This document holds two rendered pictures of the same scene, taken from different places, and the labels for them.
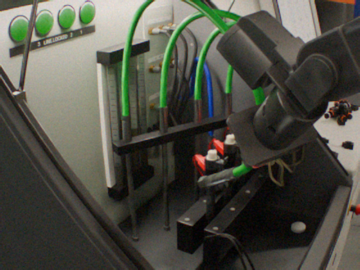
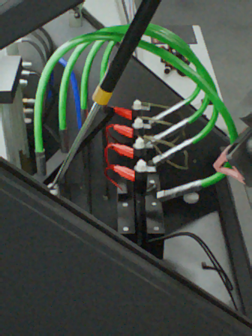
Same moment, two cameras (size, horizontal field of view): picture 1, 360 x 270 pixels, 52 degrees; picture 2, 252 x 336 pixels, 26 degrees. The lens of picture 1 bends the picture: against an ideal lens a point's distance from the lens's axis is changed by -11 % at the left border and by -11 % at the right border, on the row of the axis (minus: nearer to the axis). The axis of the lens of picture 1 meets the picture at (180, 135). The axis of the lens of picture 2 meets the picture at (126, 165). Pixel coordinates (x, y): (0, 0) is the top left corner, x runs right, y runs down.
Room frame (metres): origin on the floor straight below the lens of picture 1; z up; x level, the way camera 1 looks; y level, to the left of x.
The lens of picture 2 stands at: (-0.04, 0.44, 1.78)
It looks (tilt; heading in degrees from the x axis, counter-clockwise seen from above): 37 degrees down; 327
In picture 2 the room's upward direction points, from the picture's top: straight up
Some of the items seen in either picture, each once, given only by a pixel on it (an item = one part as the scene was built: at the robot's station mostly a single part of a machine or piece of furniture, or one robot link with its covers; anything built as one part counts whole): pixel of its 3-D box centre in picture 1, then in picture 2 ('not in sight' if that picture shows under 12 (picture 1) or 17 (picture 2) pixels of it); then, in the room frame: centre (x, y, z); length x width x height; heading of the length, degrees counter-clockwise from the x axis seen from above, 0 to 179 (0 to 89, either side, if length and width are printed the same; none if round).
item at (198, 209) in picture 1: (232, 215); (137, 206); (0.79, -0.12, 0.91); 0.34 x 0.10 x 0.15; 148
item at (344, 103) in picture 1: (342, 108); (177, 55); (1.24, -0.57, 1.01); 0.23 x 0.11 x 0.06; 148
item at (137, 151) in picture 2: (232, 187); (143, 184); (0.76, -0.11, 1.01); 0.05 x 0.03 x 0.21; 58
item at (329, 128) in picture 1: (340, 123); (178, 72); (1.21, -0.55, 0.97); 0.70 x 0.22 x 0.03; 148
